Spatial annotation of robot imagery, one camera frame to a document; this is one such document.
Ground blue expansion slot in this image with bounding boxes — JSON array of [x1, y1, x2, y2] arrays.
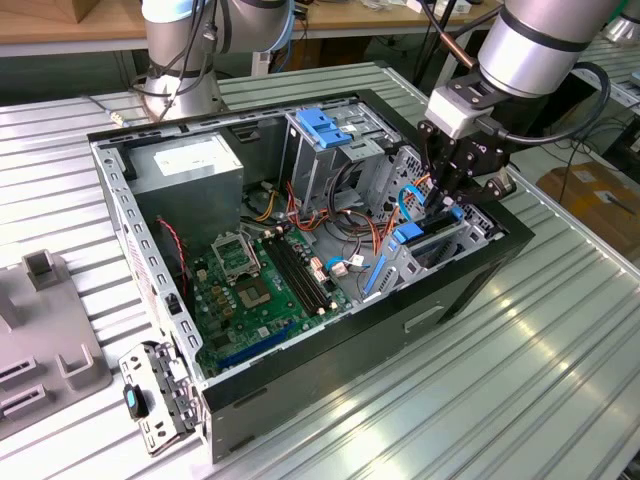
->
[[217, 322, 296, 371]]

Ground wire locking lever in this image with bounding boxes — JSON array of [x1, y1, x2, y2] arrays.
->
[[241, 225, 265, 275]]

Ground hard disk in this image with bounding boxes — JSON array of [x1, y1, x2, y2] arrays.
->
[[366, 206, 466, 297]]

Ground green motherboard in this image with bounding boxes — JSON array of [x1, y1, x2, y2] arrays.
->
[[192, 227, 351, 379]]

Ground metal disk bay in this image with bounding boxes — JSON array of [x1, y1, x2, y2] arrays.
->
[[364, 202, 494, 301]]

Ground CPU socket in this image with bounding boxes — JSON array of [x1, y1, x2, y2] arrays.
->
[[236, 278, 275, 311]]

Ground blue drive bay latch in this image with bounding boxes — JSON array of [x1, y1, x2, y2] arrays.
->
[[295, 108, 351, 150]]

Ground metal rear port bracket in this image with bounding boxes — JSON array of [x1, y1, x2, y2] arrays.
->
[[117, 339, 209, 456]]

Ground grey parts rack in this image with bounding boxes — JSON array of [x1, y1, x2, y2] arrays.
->
[[0, 251, 114, 442]]

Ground black tripod stand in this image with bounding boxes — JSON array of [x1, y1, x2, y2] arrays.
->
[[413, 0, 481, 96]]

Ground black case fan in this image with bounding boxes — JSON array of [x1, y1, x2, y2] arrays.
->
[[152, 215, 196, 316]]

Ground blue SATA wire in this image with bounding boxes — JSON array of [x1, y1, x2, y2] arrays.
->
[[322, 182, 433, 275]]

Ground metal optical drive cage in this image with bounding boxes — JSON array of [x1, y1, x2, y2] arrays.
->
[[279, 102, 401, 214]]

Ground red yellow black power wire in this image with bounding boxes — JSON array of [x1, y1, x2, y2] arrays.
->
[[370, 173, 432, 261]]

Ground cable with metal plug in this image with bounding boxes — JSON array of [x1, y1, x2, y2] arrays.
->
[[89, 95, 130, 127]]

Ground black RAM slot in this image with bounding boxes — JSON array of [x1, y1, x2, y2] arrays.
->
[[269, 237, 327, 313], [275, 235, 331, 309], [263, 239, 323, 317], [281, 233, 335, 305]]

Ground open black PC case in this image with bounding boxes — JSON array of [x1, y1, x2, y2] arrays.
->
[[87, 88, 535, 464]]

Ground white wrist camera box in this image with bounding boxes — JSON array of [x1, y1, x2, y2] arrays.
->
[[427, 88, 484, 139]]

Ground wooden desk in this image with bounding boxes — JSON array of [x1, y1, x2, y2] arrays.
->
[[0, 0, 506, 59]]

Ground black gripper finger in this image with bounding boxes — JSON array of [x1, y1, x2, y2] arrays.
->
[[418, 119, 451, 215], [440, 178, 516, 216]]

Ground cardboard box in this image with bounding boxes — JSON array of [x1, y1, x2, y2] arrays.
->
[[537, 162, 640, 241]]

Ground black clip with blue button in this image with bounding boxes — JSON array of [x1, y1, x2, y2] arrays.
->
[[123, 382, 151, 421]]

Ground thick black cable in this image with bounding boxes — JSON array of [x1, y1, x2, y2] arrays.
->
[[472, 62, 612, 147]]

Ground thin wire with white plug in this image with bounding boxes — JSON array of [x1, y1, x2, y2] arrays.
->
[[339, 234, 374, 267]]

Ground red orange wire bundle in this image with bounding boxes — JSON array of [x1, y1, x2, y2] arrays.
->
[[285, 180, 374, 236]]

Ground thin black cable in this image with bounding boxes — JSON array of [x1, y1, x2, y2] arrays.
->
[[130, 0, 232, 122]]

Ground metal socket cover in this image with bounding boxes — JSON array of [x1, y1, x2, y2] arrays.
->
[[211, 232, 262, 282]]

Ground black wire bundle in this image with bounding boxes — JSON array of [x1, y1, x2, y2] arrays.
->
[[329, 159, 382, 236]]

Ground grey power supply unit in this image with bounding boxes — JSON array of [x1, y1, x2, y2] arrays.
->
[[127, 132, 246, 251]]

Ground yellow black supply wires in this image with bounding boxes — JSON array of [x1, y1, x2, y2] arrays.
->
[[242, 182, 277, 224]]

